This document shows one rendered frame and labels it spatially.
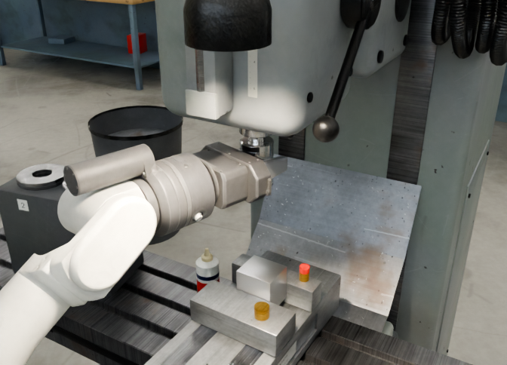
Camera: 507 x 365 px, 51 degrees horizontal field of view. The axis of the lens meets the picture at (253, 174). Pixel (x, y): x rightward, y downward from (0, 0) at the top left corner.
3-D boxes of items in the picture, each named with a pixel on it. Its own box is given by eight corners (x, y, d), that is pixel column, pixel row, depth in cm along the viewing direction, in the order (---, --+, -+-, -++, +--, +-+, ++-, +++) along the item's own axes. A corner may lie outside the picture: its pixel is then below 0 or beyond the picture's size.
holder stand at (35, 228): (112, 298, 97) (98, 200, 89) (13, 274, 104) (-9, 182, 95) (144, 262, 108) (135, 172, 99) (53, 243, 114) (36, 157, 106)
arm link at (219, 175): (273, 151, 67) (196, 178, 59) (271, 218, 71) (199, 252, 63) (210, 125, 75) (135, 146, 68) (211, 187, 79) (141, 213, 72)
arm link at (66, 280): (170, 222, 59) (87, 324, 54) (129, 208, 66) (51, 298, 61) (133, 184, 56) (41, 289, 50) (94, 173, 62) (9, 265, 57)
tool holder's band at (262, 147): (277, 142, 75) (277, 135, 75) (269, 154, 71) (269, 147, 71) (244, 138, 76) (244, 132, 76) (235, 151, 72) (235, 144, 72)
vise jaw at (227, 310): (275, 358, 75) (276, 335, 73) (190, 320, 82) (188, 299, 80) (296, 332, 79) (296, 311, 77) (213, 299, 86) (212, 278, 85)
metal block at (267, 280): (269, 316, 81) (270, 283, 78) (236, 302, 84) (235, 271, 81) (286, 297, 85) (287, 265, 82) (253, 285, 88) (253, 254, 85)
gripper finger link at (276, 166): (283, 172, 76) (250, 185, 72) (284, 151, 74) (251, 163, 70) (291, 176, 75) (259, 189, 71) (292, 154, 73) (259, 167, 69)
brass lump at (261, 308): (264, 323, 75) (264, 313, 74) (250, 317, 76) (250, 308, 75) (271, 314, 77) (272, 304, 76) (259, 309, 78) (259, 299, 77)
